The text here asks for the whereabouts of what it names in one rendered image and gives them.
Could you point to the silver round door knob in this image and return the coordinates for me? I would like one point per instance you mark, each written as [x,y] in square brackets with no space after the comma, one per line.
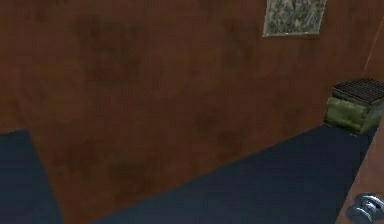
[365,208]

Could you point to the grey framed wall picture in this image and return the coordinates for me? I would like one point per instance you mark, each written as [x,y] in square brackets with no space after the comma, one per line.
[293,15]

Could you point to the green metal garbage bin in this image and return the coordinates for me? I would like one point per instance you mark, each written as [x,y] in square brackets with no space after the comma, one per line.
[350,111]

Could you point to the brown room door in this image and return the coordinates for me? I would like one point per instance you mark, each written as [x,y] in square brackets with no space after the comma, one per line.
[366,173]

